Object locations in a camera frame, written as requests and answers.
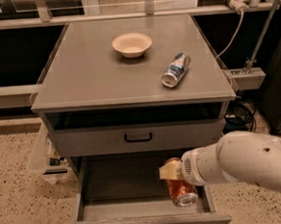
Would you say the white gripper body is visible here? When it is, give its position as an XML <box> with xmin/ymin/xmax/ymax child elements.
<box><xmin>180</xmin><ymin>150</ymin><xmax>206</xmax><ymax>187</ymax></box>

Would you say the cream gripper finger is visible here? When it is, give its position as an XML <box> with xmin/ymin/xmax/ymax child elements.
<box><xmin>159</xmin><ymin>162</ymin><xmax>182</xmax><ymax>181</ymax></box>

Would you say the red coke can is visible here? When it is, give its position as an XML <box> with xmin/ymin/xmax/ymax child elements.
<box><xmin>166</xmin><ymin>158</ymin><xmax>198</xmax><ymax>208</ymax></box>

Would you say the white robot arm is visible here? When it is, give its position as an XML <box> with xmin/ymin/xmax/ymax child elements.
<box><xmin>159</xmin><ymin>131</ymin><xmax>281</xmax><ymax>193</ymax></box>

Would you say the open grey middle drawer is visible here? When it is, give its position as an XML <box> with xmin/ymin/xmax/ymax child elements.
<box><xmin>70</xmin><ymin>150</ymin><xmax>231</xmax><ymax>224</ymax></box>

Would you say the grey drawer cabinet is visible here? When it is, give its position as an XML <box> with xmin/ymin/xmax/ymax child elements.
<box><xmin>24</xmin><ymin>11</ymin><xmax>245</xmax><ymax>224</ymax></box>

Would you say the blue pepsi can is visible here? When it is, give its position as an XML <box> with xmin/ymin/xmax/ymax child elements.
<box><xmin>162</xmin><ymin>52</ymin><xmax>191</xmax><ymax>87</ymax></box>

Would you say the closed grey top drawer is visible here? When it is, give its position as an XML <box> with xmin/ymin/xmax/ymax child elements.
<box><xmin>48</xmin><ymin>119</ymin><xmax>225</xmax><ymax>157</ymax></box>

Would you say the clear plastic storage bin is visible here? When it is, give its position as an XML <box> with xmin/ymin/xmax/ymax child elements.
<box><xmin>26</xmin><ymin>125</ymin><xmax>77</xmax><ymax>184</ymax></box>

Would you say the white bowl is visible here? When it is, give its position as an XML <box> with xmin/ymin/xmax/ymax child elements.
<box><xmin>112</xmin><ymin>33</ymin><xmax>152</xmax><ymax>59</ymax></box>

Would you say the metal support rod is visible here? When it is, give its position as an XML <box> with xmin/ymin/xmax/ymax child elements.
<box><xmin>237</xmin><ymin>0</ymin><xmax>281</xmax><ymax>76</ymax></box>

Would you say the black drawer handle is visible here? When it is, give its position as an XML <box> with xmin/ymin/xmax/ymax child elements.
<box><xmin>124</xmin><ymin>133</ymin><xmax>153</xmax><ymax>143</ymax></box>

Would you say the black cable bundle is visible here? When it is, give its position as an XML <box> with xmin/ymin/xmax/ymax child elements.
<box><xmin>221</xmin><ymin>97</ymin><xmax>260</xmax><ymax>135</ymax></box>

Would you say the white cable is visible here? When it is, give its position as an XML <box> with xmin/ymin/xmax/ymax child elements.
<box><xmin>212</xmin><ymin>8</ymin><xmax>248</xmax><ymax>61</ymax></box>

